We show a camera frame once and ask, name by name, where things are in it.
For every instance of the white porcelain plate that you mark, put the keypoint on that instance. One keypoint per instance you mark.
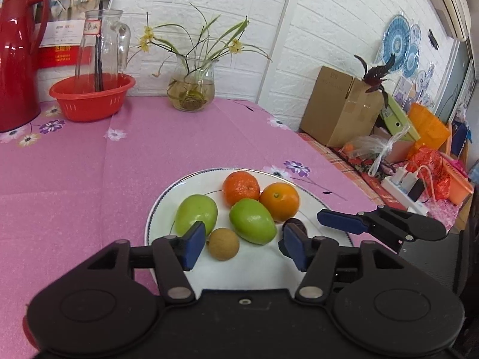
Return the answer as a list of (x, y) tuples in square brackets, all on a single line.
[(255, 267)]

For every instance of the glass vase with plant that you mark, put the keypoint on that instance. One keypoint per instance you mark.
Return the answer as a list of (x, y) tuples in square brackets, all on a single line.
[(192, 86)]

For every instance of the green folder box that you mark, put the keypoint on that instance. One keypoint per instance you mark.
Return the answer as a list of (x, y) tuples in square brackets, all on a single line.
[(396, 120)]

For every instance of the orange plastic bin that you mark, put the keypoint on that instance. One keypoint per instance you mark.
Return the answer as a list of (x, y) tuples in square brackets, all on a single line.
[(460, 188)]

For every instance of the brown longan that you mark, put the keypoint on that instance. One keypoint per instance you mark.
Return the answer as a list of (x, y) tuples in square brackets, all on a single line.
[(223, 244)]

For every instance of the green mango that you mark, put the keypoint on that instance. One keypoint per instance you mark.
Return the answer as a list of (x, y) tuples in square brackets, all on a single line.
[(253, 222), (196, 207)]

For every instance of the dark plum front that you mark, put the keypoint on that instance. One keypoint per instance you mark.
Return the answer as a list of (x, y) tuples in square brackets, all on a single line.
[(296, 226)]

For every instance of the cardboard box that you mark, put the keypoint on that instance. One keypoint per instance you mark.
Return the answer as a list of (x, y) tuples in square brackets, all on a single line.
[(340, 108)]

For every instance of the red plastic bag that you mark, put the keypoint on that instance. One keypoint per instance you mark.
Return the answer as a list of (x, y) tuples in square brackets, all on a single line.
[(432, 170)]

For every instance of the pink floral tablecloth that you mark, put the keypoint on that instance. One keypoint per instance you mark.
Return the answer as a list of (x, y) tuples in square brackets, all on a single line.
[(68, 189)]

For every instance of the bumpy tangerine back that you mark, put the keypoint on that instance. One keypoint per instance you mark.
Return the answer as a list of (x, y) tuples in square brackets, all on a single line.
[(240, 185)]

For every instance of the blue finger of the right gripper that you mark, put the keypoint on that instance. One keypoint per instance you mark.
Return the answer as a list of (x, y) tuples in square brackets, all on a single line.
[(391, 226)]

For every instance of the white air conditioner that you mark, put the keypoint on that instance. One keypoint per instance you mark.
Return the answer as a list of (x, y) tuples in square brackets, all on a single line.
[(455, 17)]

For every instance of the smooth orange back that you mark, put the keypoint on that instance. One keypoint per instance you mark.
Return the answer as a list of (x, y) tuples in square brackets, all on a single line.
[(281, 200)]

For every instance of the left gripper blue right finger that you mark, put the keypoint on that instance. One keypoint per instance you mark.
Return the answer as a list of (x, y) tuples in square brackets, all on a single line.
[(316, 257)]

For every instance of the clear glass pitcher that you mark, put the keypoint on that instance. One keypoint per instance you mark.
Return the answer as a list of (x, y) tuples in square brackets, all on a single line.
[(103, 52)]

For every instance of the red plastic basket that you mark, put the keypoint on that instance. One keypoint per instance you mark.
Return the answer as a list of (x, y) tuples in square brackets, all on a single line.
[(90, 106)]

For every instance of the white wall pipe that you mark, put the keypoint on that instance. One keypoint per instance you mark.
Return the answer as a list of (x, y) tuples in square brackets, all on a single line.
[(284, 22)]

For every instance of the clear plastic bag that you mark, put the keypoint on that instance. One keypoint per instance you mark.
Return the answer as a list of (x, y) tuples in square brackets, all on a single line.
[(372, 147)]

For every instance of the wall calendar poster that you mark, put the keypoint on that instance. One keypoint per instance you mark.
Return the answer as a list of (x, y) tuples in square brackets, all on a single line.
[(63, 18)]

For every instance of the orange plastic bag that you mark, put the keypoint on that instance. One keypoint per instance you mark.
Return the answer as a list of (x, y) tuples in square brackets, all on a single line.
[(433, 133)]

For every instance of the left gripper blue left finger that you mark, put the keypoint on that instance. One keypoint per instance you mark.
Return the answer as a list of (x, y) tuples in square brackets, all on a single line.
[(173, 256)]

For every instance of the white power strip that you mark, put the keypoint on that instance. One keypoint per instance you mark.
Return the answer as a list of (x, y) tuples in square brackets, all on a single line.
[(407, 189)]

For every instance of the dark purple leaf plant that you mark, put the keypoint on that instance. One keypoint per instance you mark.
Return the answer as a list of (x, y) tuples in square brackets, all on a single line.
[(375, 76)]

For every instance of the blue decorative wall plates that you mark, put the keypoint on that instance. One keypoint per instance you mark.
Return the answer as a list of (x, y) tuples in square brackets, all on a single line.
[(402, 40)]

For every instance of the red thermos jug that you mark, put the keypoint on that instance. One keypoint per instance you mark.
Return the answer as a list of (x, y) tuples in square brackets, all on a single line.
[(23, 25)]

